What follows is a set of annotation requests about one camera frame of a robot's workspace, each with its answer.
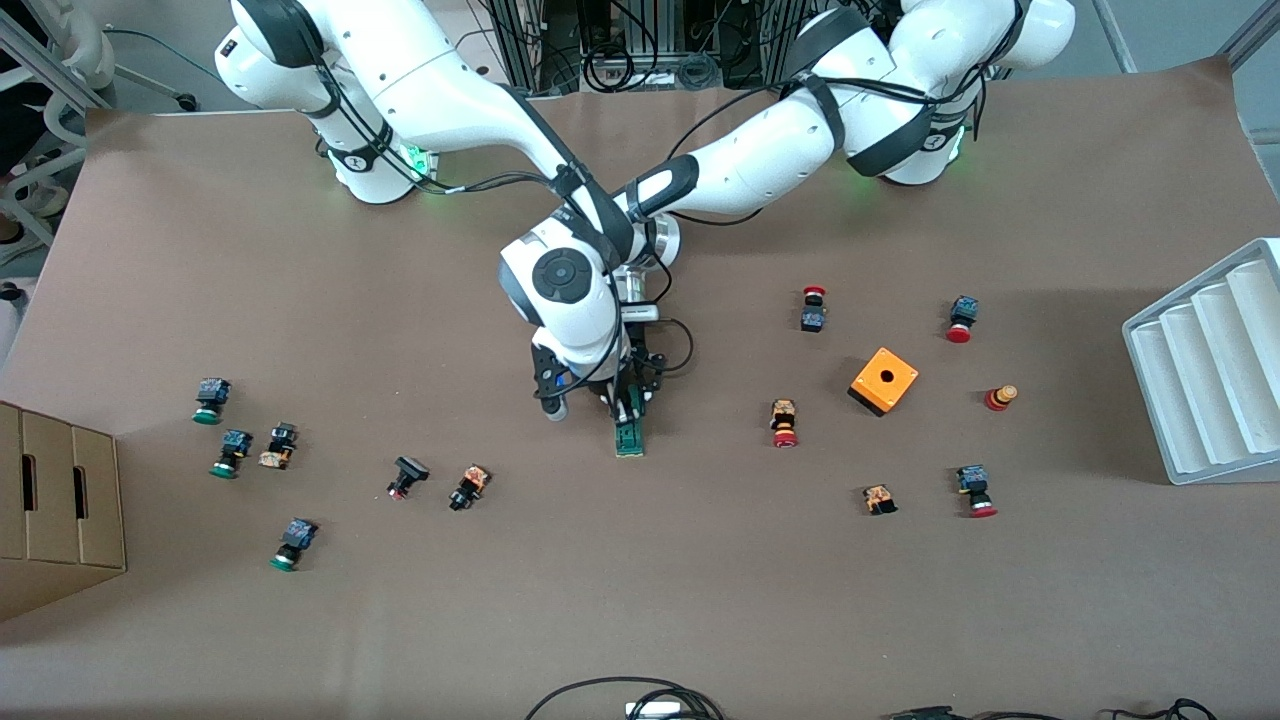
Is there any black button orange block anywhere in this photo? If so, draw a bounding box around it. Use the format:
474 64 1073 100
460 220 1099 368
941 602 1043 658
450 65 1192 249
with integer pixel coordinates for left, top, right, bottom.
448 464 492 513
258 422 299 470

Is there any black square pushbutton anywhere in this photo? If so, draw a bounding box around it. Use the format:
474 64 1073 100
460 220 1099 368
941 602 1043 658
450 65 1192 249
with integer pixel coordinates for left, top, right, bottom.
386 456 431 501

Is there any green button blue block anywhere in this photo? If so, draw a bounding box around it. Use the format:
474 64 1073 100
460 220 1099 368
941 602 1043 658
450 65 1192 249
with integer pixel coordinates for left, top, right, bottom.
192 377 233 426
269 517 320 573
209 429 254 480

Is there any white slotted tray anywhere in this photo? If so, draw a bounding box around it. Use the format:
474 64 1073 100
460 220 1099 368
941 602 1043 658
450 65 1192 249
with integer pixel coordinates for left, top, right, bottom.
1121 237 1280 487

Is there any brown cardboard box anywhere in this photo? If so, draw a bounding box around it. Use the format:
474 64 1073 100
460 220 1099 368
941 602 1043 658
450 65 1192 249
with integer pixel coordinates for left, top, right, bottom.
0 401 128 623

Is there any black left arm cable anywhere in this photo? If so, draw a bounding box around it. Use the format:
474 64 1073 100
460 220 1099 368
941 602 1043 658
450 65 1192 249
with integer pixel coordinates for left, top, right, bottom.
655 70 1001 376

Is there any orange button enclosure box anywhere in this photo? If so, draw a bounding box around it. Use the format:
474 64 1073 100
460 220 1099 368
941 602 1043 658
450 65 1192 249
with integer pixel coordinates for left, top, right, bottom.
847 346 920 418

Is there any black looped cable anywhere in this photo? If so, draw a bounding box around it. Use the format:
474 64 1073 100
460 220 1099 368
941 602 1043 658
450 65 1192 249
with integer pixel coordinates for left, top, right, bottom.
524 677 724 720

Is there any aluminium frame rack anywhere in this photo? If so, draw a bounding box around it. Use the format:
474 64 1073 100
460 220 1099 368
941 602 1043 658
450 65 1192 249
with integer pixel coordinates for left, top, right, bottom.
480 0 901 93

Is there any thin black cable tangle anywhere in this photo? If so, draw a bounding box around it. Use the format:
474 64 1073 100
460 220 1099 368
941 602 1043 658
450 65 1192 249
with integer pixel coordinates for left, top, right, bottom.
1108 698 1219 720

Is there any white tubular frame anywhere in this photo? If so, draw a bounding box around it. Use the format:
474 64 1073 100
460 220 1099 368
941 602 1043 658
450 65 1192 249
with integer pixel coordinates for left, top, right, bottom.
0 0 113 251

